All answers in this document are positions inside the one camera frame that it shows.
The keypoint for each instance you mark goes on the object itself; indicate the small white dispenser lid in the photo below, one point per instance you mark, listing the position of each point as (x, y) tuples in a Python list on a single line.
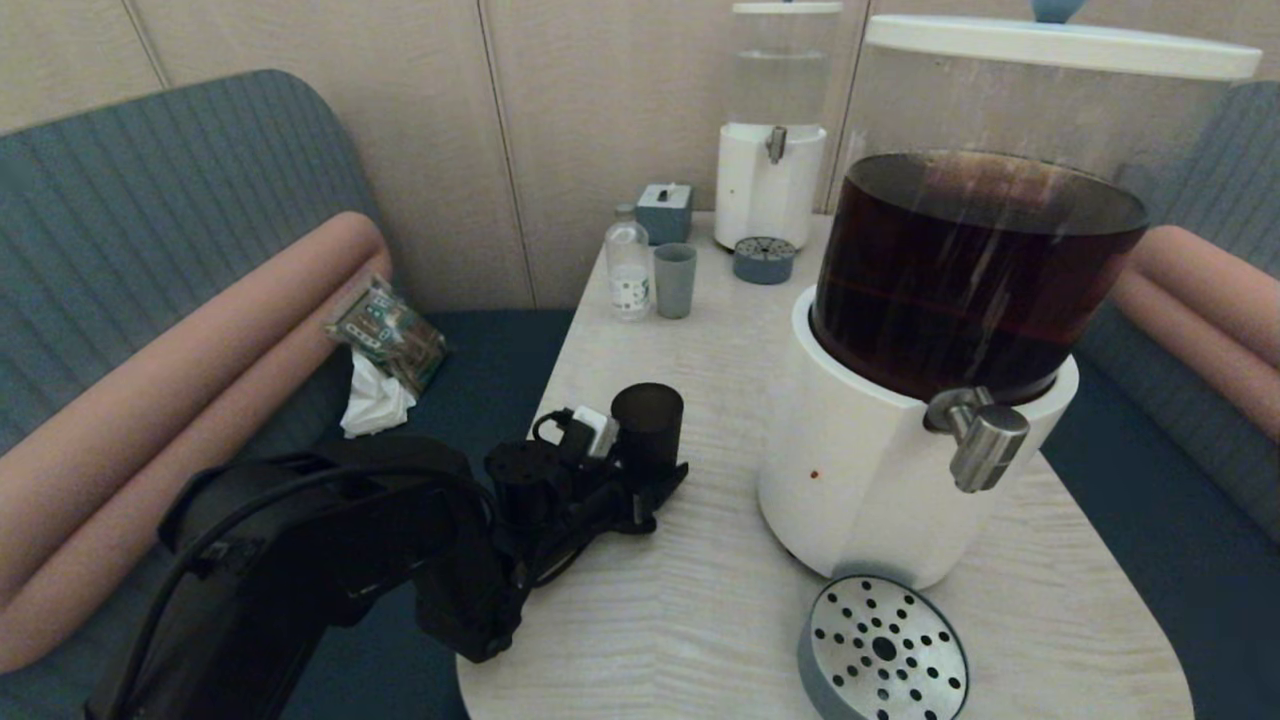
[(788, 8)]

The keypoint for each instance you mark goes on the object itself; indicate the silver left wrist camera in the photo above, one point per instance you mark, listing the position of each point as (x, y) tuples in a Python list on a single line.
[(597, 430)]

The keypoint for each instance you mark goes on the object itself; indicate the small grey perforated drip tray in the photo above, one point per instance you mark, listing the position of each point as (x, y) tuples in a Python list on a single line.
[(764, 260)]

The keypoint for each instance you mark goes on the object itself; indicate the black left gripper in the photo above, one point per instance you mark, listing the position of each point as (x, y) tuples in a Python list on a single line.
[(600, 495)]

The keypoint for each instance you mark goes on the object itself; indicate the large dark tea dispenser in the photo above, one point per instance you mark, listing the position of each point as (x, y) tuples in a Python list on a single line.
[(850, 460)]

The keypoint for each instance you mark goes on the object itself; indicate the grey plastic cup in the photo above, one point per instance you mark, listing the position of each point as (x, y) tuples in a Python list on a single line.
[(675, 281)]

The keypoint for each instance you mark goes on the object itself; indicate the black plastic cup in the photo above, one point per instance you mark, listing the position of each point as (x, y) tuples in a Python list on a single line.
[(648, 430)]

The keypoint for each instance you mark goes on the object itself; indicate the clear plastic bottle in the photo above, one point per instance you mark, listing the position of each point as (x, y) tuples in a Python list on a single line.
[(628, 271)]

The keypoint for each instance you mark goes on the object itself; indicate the small silver dispenser tap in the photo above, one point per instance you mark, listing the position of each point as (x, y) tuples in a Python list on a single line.
[(775, 145)]

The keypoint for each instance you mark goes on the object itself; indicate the large grey perforated drip tray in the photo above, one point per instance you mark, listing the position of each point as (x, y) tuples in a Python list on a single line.
[(885, 650)]

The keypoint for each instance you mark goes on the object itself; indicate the green snack packet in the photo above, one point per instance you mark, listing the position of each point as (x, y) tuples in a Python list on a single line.
[(393, 332)]

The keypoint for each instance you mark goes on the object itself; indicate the pink cylindrical bolster cushion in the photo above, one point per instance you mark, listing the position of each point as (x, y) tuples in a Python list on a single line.
[(1220, 270), (200, 340), (1200, 336), (120, 520)]

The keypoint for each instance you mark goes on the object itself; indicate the grey-blue tissue box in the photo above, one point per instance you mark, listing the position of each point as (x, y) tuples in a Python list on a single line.
[(664, 215)]

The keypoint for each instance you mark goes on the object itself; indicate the large white dispenser lid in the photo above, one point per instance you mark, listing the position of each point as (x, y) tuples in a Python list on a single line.
[(1060, 45)]

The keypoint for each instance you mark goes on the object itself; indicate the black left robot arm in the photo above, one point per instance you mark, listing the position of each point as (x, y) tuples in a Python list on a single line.
[(330, 540)]

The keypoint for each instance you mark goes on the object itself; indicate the crumpled white tissue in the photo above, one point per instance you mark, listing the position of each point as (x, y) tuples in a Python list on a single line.
[(375, 402)]

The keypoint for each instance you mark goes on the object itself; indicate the large silver dispenser tap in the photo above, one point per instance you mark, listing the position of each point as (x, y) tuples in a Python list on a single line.
[(985, 445)]

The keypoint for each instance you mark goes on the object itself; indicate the small clear water dispenser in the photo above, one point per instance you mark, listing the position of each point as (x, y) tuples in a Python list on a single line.
[(765, 195)]

